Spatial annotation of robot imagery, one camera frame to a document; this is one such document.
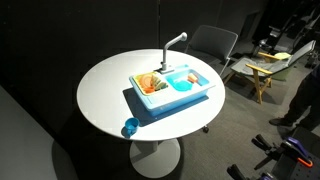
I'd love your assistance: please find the blue plate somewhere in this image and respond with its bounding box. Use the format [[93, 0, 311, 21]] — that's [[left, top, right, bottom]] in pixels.
[[174, 80, 192, 92]]

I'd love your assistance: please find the light blue toy sink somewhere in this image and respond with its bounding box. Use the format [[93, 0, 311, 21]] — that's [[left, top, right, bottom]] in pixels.
[[129, 64, 215, 116]]

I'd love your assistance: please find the orange plate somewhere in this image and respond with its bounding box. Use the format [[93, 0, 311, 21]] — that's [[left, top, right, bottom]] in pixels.
[[139, 74, 153, 88]]

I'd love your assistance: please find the yellow dish rack tray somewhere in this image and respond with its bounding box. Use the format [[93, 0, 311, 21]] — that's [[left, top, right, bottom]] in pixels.
[[133, 71, 168, 95]]

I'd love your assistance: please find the orange sponge block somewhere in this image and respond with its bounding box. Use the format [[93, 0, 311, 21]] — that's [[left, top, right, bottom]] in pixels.
[[188, 74, 198, 83]]

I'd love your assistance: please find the blue cup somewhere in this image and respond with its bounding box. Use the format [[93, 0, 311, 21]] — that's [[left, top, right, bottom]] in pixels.
[[125, 117, 140, 136]]

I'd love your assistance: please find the round white table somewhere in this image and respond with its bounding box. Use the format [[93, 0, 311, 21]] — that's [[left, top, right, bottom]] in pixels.
[[77, 49, 225, 178]]

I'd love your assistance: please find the white toy faucet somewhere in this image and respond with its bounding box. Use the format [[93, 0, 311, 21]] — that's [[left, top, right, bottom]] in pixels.
[[159, 32, 188, 74]]

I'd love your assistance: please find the grey office chair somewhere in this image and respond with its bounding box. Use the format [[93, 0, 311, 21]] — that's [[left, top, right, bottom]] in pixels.
[[185, 25, 238, 78]]

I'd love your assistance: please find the wooden folding chair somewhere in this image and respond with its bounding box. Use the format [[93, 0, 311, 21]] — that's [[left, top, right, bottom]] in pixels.
[[224, 40, 316, 104]]

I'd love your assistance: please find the purple orange clamp tool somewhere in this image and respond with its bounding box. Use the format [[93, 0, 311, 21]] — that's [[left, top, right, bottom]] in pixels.
[[251, 134, 313, 170]]

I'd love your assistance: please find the person in dark clothes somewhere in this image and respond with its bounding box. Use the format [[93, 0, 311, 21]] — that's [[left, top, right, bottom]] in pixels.
[[269, 65, 320, 131]]

